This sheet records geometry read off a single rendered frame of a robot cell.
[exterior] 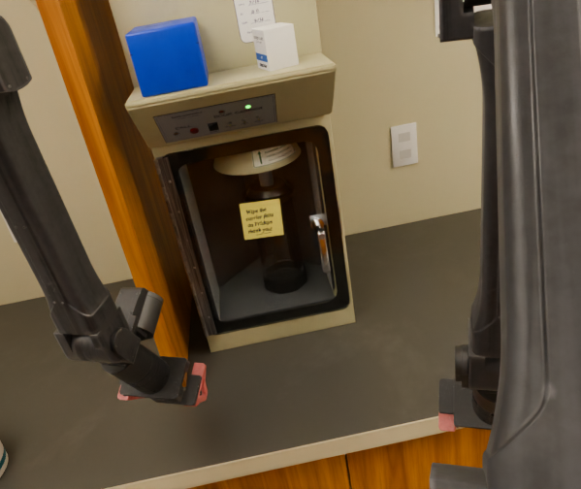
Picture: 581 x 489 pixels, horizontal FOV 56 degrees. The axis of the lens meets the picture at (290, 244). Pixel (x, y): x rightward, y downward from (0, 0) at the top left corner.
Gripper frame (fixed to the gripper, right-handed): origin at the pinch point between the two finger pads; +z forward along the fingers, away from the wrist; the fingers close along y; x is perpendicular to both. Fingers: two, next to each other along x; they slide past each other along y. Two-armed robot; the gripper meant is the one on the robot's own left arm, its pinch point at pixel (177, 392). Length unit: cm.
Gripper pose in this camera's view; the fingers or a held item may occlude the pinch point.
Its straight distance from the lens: 97.0
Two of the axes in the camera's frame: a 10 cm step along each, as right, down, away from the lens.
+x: -1.5, 8.6, -4.8
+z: 2.7, 5.1, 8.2
